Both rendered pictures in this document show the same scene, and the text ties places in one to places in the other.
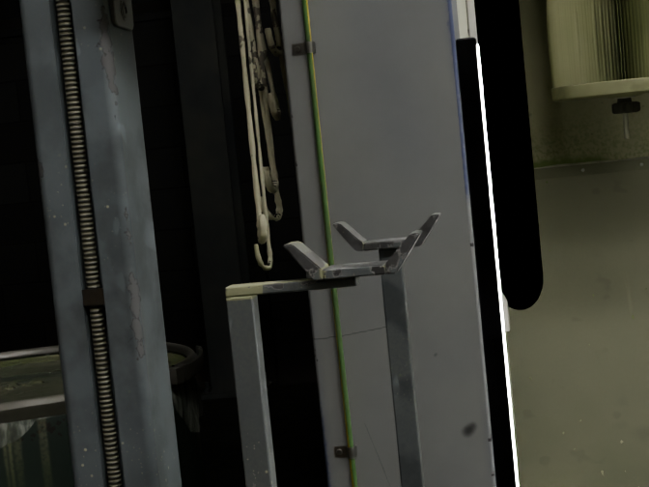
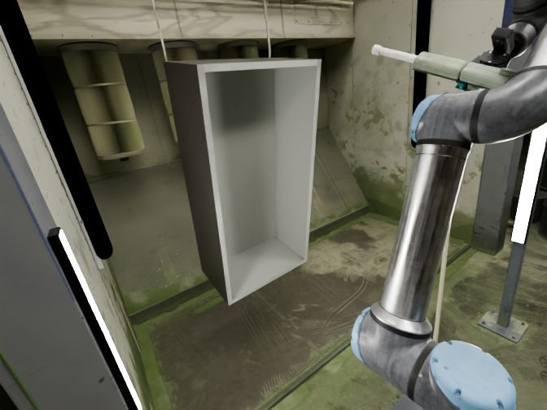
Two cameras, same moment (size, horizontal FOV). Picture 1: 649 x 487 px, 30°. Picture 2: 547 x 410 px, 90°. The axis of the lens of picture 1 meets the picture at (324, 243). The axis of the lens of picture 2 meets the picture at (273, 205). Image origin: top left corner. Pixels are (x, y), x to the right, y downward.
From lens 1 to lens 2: 0.64 m
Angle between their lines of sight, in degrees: 43
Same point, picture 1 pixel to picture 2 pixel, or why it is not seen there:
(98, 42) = not seen: outside the picture
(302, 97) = not seen: outside the picture
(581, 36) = (103, 140)
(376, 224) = (25, 329)
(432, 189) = (54, 305)
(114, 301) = not seen: outside the picture
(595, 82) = (112, 154)
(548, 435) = (122, 261)
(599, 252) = (125, 201)
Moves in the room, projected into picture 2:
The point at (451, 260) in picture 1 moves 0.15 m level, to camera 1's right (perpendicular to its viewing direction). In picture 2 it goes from (73, 328) to (138, 294)
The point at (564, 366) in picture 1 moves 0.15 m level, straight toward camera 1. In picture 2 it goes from (122, 239) to (124, 246)
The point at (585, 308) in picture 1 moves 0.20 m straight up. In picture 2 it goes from (125, 220) to (116, 196)
